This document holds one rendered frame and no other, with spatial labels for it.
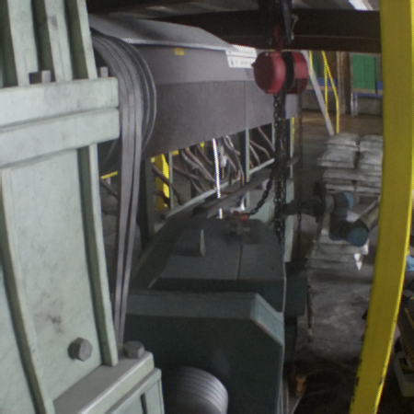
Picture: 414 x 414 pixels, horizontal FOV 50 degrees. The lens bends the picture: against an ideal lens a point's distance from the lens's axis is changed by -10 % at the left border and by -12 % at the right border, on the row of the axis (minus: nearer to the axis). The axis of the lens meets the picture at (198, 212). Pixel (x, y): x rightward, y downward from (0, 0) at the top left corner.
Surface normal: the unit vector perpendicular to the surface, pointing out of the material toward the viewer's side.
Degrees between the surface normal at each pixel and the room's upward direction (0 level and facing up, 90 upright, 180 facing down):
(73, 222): 90
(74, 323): 90
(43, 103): 90
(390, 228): 90
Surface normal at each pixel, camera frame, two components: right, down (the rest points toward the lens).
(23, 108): 0.89, 0.11
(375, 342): -0.45, 0.26
